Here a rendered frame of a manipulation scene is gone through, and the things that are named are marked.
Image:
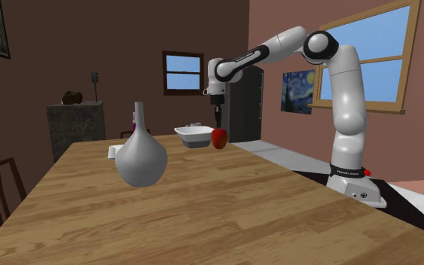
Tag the black robot stand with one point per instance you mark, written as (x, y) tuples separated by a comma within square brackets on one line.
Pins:
[(399, 205)]

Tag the white square bowl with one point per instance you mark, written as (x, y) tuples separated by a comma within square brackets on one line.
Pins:
[(195, 136)]

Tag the black refrigerator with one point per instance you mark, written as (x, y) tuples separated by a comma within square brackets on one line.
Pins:
[(246, 104)]

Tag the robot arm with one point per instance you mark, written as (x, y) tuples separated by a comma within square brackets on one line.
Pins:
[(347, 110)]

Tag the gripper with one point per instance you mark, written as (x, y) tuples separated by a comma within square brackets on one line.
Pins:
[(217, 99)]

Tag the starry night wall picture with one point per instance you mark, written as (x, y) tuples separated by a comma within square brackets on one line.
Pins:
[(297, 91)]

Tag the dark marbled cabinet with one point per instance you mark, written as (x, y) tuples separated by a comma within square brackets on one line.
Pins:
[(75, 126)]

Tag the small dark-framed window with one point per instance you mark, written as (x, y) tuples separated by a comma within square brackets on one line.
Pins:
[(183, 73)]

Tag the large light-wood window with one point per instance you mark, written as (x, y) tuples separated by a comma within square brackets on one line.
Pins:
[(369, 58)]

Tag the red apple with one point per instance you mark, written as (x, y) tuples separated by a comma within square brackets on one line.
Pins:
[(219, 138)]

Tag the small white box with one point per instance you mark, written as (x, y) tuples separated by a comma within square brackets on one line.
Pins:
[(114, 151)]

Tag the purple bottle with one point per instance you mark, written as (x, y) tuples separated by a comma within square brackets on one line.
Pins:
[(134, 124)]

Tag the grey long-necked vase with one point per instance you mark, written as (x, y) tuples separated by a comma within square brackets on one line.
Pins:
[(140, 156)]

